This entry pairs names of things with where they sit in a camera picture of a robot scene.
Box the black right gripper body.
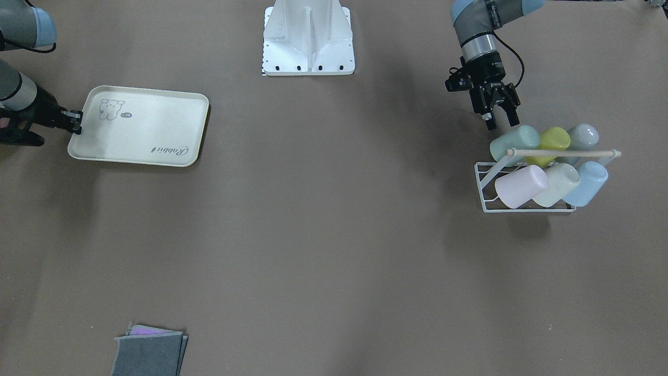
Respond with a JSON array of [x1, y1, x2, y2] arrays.
[[1, 89, 65, 147]]

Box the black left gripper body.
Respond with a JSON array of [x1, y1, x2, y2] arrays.
[[461, 55, 517, 114]]

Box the green cup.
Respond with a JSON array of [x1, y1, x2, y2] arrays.
[[490, 124, 541, 162]]

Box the cream rabbit tray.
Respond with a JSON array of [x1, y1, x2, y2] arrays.
[[67, 85, 209, 168]]

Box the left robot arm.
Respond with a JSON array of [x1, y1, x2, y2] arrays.
[[445, 1, 545, 131]]

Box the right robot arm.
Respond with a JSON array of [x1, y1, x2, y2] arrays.
[[1, 1, 83, 147]]

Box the yellow cup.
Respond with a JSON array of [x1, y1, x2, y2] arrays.
[[524, 127, 571, 168]]

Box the grey blue cup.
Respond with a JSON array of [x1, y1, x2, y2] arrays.
[[555, 123, 600, 167]]

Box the pink cup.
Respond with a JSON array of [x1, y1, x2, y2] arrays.
[[494, 165, 548, 209]]

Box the cream cup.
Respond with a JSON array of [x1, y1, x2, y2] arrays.
[[532, 163, 580, 207]]

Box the light blue cup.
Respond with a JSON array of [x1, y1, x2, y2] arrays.
[[563, 160, 609, 207]]

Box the grey folded cloth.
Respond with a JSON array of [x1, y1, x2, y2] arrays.
[[110, 324, 189, 375]]

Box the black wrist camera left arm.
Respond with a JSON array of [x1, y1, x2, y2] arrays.
[[445, 67, 473, 92]]

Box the white wire cup rack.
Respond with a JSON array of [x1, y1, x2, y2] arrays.
[[474, 148, 622, 213]]

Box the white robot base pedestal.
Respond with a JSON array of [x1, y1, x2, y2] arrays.
[[261, 1, 356, 76]]

